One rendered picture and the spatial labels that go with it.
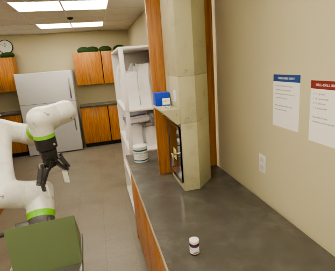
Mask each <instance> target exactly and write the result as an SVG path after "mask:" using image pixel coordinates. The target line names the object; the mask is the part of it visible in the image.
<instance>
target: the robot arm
mask: <svg viewBox="0 0 335 271"><path fill-rule="evenodd" d="M76 115H77V109H76V106H75V105H74V104H73V103H72V102H71V101H68V100H62V101H58V102H56V103H53V104H49V105H44V106H38V107H35V108H32V109H31V110H30V111H29V112H28V113H27V115H26V122H27V124H22V123H16V122H12V121H9V120H5V119H0V209H25V210H26V218H27V221H25V222H21V223H17V224H15V227H13V228H16V227H21V226H26V225H31V224H36V223H41V222H45V221H49V220H54V219H55V212H56V210H55V197H54V187H53V184H52V183H51V182H49V181H47V178H48V174H49V171H50V170H51V168H53V167H55V166H56V165H57V166H58V167H60V168H62V169H63V170H62V174H63V178H64V181H65V183H70V180H69V173H68V170H69V167H70V164H69V163H68V162H67V161H66V159H65V158H64V157H63V155H62V153H58V152H57V150H56V147H57V146H58V144H57V141H56V137H55V133H54V130H55V129H56V128H58V127H59V126H61V125H63V124H65V123H69V122H71V121H72V120H74V119H75V117H76ZM12 142H18V143H21V144H26V145H35V147H36V150H37V151H38V152H39V154H40V157H41V159H42V163H41V164H37V166H38V173H37V180H36V181H18V180H16V177H15V171H14V167H13V159H12ZM58 159H59V160H60V161H61V162H62V163H63V164H62V163H60V162H59V161H58ZM46 168H48V169H46ZM13 228H12V229H13Z"/></svg>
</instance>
